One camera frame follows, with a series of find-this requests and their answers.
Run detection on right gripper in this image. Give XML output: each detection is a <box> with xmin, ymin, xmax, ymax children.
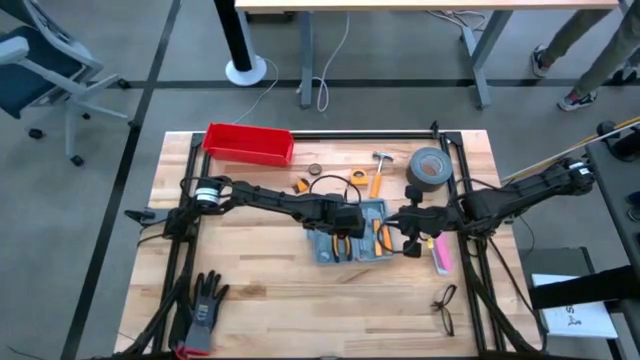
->
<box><xmin>385</xmin><ymin>184</ymin><xmax>454</xmax><ymax>259</ymax></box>

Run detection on orange-handled pliers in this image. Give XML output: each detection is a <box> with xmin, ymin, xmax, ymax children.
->
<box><xmin>331</xmin><ymin>233</ymin><xmax>353</xmax><ymax>264</ymax></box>

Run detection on orange-handled hammer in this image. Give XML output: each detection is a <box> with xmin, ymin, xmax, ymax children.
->
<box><xmin>368</xmin><ymin>152</ymin><xmax>395</xmax><ymax>200</ymax></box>

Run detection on grey plastic tool case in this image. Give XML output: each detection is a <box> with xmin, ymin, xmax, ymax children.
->
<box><xmin>305</xmin><ymin>198</ymin><xmax>396</xmax><ymax>266</ymax></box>

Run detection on red plastic bin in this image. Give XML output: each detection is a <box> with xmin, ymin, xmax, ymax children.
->
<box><xmin>202</xmin><ymin>122</ymin><xmax>296</xmax><ymax>168</ymax></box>

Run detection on pink white plastic tool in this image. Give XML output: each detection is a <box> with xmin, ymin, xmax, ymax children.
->
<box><xmin>432</xmin><ymin>232</ymin><xmax>455</xmax><ymax>276</ymax></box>

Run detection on black-framed eyeglasses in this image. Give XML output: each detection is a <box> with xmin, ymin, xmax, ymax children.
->
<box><xmin>432</xmin><ymin>284</ymin><xmax>459</xmax><ymax>338</ymax></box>

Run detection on grey metal desk leg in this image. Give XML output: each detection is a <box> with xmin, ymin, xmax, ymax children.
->
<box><xmin>459</xmin><ymin>9</ymin><xmax>514</xmax><ymax>111</ymax></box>
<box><xmin>298</xmin><ymin>12</ymin><xmax>316</xmax><ymax>110</ymax></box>

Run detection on black grey work glove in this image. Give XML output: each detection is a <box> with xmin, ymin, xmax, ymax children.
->
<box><xmin>175</xmin><ymin>270</ymin><xmax>231</xmax><ymax>359</ymax></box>

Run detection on yellow and white rod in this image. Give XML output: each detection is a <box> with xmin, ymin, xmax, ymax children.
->
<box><xmin>501</xmin><ymin>117</ymin><xmax>640</xmax><ymax>184</ymax></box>

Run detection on pole with white round base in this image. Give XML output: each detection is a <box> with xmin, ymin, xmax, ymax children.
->
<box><xmin>212</xmin><ymin>0</ymin><xmax>269</xmax><ymax>88</ymax></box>

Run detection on black table clamp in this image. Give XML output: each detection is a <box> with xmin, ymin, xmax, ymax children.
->
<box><xmin>124</xmin><ymin>208</ymin><xmax>156</xmax><ymax>225</ymax></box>

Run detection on black beam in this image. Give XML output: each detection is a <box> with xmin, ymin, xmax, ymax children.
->
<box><xmin>528</xmin><ymin>264</ymin><xmax>640</xmax><ymax>311</ymax></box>

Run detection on white paper sheet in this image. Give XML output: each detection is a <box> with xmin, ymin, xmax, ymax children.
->
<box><xmin>532</xmin><ymin>273</ymin><xmax>620</xmax><ymax>340</ymax></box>

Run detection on light wooden desk top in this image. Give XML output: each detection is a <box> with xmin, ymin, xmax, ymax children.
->
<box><xmin>234</xmin><ymin>0</ymin><xmax>621</xmax><ymax>14</ymax></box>

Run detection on dark grey side table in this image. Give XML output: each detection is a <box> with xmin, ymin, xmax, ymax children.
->
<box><xmin>584</xmin><ymin>139</ymin><xmax>640</xmax><ymax>360</ymax></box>

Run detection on black round device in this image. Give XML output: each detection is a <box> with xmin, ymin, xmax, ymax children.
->
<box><xmin>597</xmin><ymin>119</ymin><xmax>640</xmax><ymax>162</ymax></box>

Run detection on person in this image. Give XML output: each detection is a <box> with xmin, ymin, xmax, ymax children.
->
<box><xmin>529</xmin><ymin>0</ymin><xmax>640</xmax><ymax>112</ymax></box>

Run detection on grey leg with black caster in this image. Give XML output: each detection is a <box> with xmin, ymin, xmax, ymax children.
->
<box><xmin>612</xmin><ymin>47</ymin><xmax>640</xmax><ymax>87</ymax></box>

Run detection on blue office chair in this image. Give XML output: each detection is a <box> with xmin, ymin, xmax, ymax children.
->
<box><xmin>0</xmin><ymin>0</ymin><xmax>132</xmax><ymax>168</ymax></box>

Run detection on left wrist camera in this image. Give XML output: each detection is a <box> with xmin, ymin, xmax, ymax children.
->
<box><xmin>335</xmin><ymin>203</ymin><xmax>365</xmax><ymax>236</ymax></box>

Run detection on black right camera cable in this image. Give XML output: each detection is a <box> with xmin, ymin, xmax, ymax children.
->
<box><xmin>376</xmin><ymin>219</ymin><xmax>407</xmax><ymax>255</ymax></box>

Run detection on black camera cable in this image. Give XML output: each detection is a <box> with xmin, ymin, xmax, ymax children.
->
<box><xmin>308</xmin><ymin>174</ymin><xmax>362</xmax><ymax>206</ymax></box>
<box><xmin>376</xmin><ymin>219</ymin><xmax>407</xmax><ymax>255</ymax></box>

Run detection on black left camera cable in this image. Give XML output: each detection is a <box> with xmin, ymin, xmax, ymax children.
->
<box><xmin>308</xmin><ymin>174</ymin><xmax>362</xmax><ymax>206</ymax></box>

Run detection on grey duct tape roll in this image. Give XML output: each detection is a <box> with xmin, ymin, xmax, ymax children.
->
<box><xmin>405</xmin><ymin>146</ymin><xmax>455</xmax><ymax>194</ymax></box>

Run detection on white looped floor cable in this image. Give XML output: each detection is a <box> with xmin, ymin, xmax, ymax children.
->
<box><xmin>297</xmin><ymin>14</ymin><xmax>351</xmax><ymax>114</ymax></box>

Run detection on black cable bundle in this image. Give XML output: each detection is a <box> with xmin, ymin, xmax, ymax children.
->
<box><xmin>467</xmin><ymin>269</ymin><xmax>549</xmax><ymax>357</ymax></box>
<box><xmin>113</xmin><ymin>269</ymin><xmax>194</xmax><ymax>360</ymax></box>

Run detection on thin white floor cable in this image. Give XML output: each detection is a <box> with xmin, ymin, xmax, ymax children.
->
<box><xmin>232</xmin><ymin>57</ymin><xmax>281</xmax><ymax>124</ymax></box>

